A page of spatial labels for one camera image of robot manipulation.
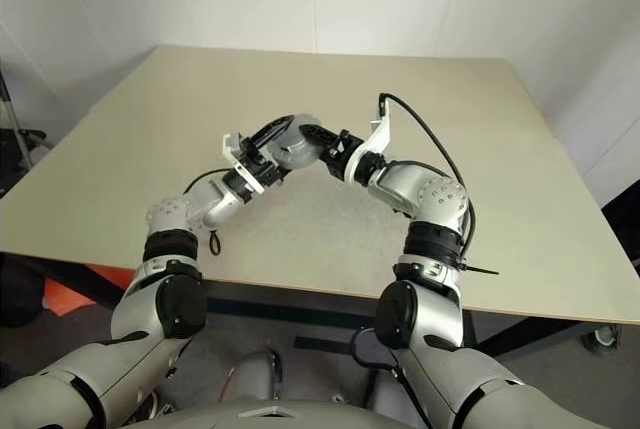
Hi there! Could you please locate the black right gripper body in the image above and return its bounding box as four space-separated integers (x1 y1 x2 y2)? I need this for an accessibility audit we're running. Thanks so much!
323 128 370 184

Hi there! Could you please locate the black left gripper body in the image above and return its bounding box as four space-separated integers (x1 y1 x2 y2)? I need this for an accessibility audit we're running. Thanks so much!
238 135 283 186

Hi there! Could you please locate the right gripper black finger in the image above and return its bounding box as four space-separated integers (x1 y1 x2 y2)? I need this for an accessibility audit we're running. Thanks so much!
298 122 347 150

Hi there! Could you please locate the motor stator with copper coils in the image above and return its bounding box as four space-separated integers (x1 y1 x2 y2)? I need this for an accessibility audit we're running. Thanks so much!
272 112 327 171

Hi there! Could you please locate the grey robot left knee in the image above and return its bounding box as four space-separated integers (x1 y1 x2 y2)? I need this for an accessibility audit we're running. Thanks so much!
227 348 282 408

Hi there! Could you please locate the grey robot knee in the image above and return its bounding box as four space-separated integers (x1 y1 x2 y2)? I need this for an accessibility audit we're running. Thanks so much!
227 348 282 408
334 371 401 406

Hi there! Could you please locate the orange floor sheet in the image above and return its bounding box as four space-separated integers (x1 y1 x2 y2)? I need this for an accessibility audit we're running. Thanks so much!
43 263 136 319

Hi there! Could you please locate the grey robot right knee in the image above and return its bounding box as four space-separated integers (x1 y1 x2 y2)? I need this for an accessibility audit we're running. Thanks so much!
334 371 401 406

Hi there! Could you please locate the grey robot torso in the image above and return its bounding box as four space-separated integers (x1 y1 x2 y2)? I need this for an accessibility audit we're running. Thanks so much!
124 391 436 429

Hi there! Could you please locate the grey tripod stand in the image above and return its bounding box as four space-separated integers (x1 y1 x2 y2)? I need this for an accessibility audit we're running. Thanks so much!
0 68 49 171

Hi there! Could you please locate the black bag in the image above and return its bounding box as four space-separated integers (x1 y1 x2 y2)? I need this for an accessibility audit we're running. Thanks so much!
0 268 46 329

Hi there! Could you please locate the black caster wheel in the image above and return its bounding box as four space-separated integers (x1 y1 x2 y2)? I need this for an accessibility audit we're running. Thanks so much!
582 323 624 351

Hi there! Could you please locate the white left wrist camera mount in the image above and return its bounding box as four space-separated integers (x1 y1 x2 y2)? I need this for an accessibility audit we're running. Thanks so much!
221 132 267 196

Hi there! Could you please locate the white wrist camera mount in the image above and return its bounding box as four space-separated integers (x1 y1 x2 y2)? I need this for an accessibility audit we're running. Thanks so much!
221 132 267 196
343 95 395 185

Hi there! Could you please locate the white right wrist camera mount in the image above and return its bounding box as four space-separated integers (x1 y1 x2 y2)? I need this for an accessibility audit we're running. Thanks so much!
343 95 395 185

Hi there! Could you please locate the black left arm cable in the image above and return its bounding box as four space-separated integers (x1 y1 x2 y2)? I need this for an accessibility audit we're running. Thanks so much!
181 167 236 257

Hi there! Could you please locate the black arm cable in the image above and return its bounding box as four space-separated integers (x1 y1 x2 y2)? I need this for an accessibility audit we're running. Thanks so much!
181 167 236 257
377 91 501 278

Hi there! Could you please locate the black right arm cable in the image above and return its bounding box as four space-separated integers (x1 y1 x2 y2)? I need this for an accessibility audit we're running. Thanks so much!
377 91 501 278

